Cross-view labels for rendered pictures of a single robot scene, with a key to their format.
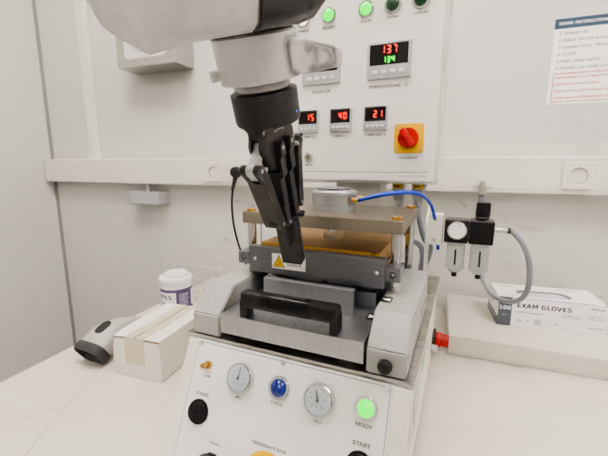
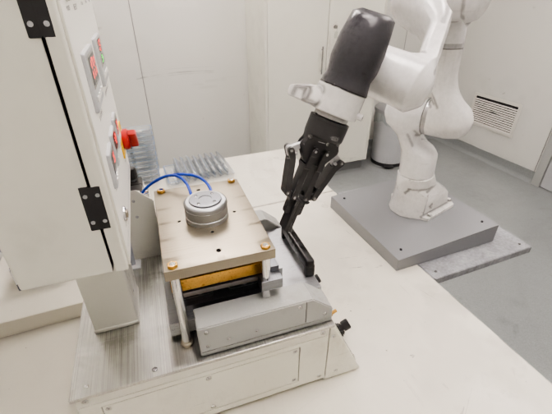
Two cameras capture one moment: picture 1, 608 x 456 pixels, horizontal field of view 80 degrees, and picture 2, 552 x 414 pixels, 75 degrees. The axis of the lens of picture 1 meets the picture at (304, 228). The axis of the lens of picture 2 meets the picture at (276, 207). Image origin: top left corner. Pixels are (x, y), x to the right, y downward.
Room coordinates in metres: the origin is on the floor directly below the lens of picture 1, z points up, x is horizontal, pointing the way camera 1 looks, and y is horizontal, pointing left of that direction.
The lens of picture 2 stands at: (0.94, 0.45, 1.48)
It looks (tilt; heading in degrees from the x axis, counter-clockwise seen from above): 31 degrees down; 227
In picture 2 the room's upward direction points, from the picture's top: straight up
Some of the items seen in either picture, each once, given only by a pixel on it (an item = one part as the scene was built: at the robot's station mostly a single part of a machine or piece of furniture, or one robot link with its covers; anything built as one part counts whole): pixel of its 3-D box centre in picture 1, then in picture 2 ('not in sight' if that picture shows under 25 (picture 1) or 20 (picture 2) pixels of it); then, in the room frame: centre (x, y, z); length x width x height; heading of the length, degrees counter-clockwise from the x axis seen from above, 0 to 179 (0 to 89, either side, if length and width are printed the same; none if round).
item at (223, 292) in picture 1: (249, 288); (265, 315); (0.63, 0.10, 0.97); 0.25 x 0.05 x 0.07; 156
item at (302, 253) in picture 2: (289, 310); (296, 247); (0.47, 0.02, 0.99); 0.15 x 0.02 x 0.04; 66
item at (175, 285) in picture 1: (176, 297); not in sight; (0.95, 0.35, 0.83); 0.09 x 0.09 x 0.15
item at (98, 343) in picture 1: (120, 331); not in sight; (0.81, 0.44, 0.79); 0.20 x 0.08 x 0.08; 159
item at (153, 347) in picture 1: (165, 338); not in sight; (0.77, 0.32, 0.80); 0.19 x 0.13 x 0.09; 159
